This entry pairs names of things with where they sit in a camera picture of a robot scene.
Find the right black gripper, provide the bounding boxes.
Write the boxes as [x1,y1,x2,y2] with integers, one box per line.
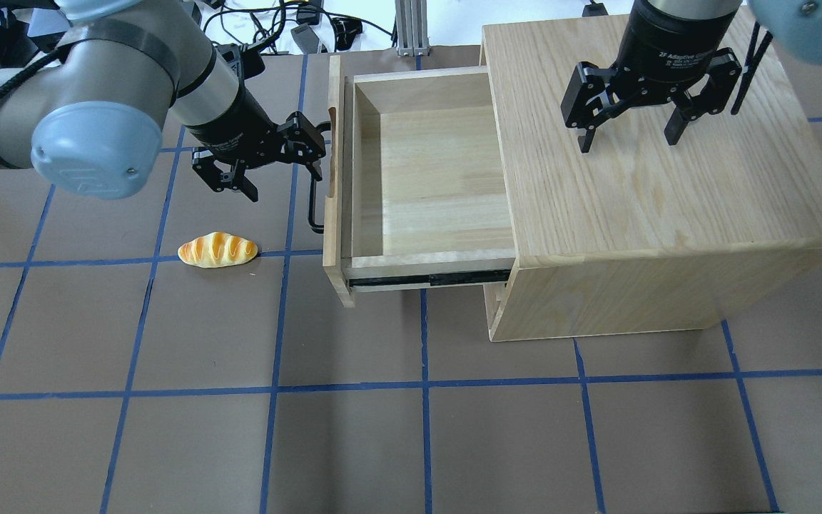
[561,1,741,153]

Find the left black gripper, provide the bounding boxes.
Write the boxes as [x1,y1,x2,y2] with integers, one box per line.
[187,90,327,203]

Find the black drawer handle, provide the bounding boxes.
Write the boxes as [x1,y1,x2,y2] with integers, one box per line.
[307,121,332,234]

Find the wooden drawer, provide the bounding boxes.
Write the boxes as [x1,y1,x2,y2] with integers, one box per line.
[323,56,516,307]

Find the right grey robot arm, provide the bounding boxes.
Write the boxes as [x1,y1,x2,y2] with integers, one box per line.
[561,1,822,153]

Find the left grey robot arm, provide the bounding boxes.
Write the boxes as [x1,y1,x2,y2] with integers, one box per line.
[0,1,330,201]

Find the wooden drawer cabinet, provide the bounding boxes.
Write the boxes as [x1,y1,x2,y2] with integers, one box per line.
[482,14,822,342]

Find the toy bread roll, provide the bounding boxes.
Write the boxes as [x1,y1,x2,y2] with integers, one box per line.
[177,231,260,269]

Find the black power adapter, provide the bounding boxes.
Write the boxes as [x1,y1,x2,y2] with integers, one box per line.
[290,24,328,54]

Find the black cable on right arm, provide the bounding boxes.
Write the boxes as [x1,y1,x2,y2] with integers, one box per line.
[731,21,773,116]

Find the black cables bundle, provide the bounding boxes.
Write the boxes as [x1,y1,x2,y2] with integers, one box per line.
[197,0,395,61]

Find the aluminium frame post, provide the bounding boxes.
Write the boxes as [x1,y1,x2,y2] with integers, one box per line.
[394,0,431,56]

